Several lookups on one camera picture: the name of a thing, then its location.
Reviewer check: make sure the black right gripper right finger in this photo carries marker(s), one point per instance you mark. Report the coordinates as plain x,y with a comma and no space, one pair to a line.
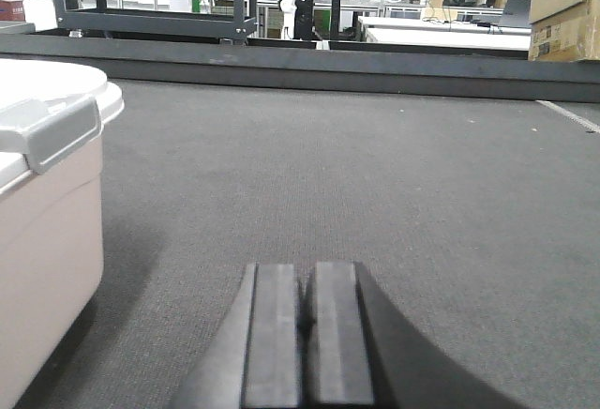
363,352

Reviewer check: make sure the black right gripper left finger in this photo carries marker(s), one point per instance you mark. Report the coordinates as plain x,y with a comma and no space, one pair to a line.
253,360

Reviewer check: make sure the white work table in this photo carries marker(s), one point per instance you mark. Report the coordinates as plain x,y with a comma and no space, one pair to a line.
433,33

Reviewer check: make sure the large cardboard box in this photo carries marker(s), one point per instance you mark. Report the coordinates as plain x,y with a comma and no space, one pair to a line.
564,30

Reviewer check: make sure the dark metal shelf frame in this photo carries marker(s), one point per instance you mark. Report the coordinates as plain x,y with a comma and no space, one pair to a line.
235,28

